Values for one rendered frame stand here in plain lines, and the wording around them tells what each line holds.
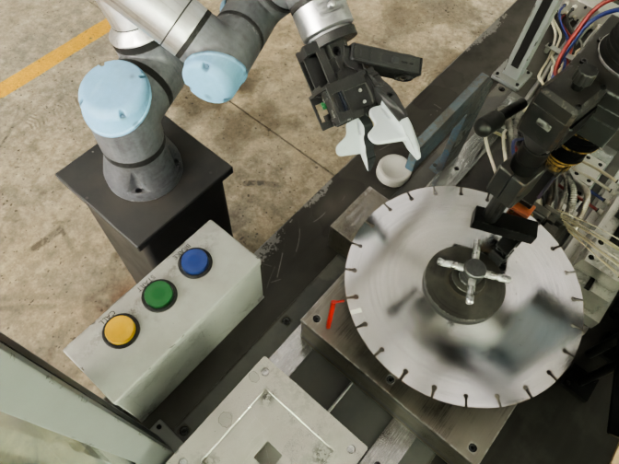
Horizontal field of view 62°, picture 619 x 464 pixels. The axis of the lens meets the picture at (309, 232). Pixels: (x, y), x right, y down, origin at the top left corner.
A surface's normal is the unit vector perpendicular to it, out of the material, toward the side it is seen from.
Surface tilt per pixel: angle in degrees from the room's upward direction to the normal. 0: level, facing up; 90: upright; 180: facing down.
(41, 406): 90
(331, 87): 34
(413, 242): 0
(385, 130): 1
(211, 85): 90
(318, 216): 0
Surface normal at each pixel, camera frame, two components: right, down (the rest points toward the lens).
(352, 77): 0.32, 0.02
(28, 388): 0.76, 0.58
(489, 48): 0.04, -0.49
